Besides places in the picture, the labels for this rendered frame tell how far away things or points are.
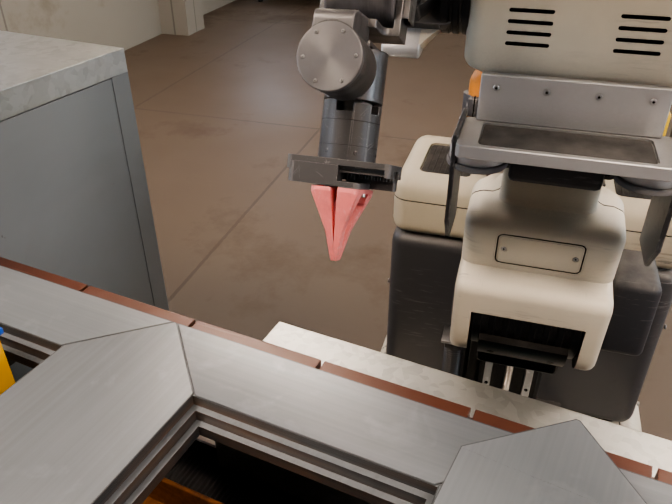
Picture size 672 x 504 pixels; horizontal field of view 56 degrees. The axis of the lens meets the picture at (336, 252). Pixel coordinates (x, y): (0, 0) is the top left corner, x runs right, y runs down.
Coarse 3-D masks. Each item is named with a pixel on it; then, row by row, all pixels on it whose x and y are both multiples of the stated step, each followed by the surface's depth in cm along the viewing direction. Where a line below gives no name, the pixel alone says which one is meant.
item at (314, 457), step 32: (32, 352) 75; (192, 416) 66; (224, 416) 66; (160, 448) 62; (256, 448) 64; (288, 448) 62; (320, 448) 61; (128, 480) 59; (160, 480) 62; (320, 480) 61; (352, 480) 60; (384, 480) 59; (416, 480) 58
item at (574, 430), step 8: (552, 424) 63; (560, 424) 63; (568, 424) 63; (576, 424) 63; (552, 432) 62; (560, 432) 62; (568, 432) 62; (576, 432) 62; (584, 432) 62; (576, 440) 61; (584, 440) 61; (592, 440) 61; (600, 448) 60
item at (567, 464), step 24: (528, 432) 62; (504, 456) 59; (528, 456) 59; (552, 456) 59; (576, 456) 59; (600, 456) 59; (552, 480) 57; (576, 480) 57; (600, 480) 57; (624, 480) 57
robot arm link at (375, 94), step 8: (368, 40) 57; (376, 48) 60; (376, 56) 59; (384, 56) 60; (384, 64) 60; (376, 72) 59; (384, 72) 60; (376, 80) 60; (384, 80) 61; (376, 88) 60; (384, 88) 62; (328, 96) 60; (360, 96) 59; (368, 96) 59; (376, 96) 60; (344, 104) 60; (352, 104) 60; (376, 104) 62
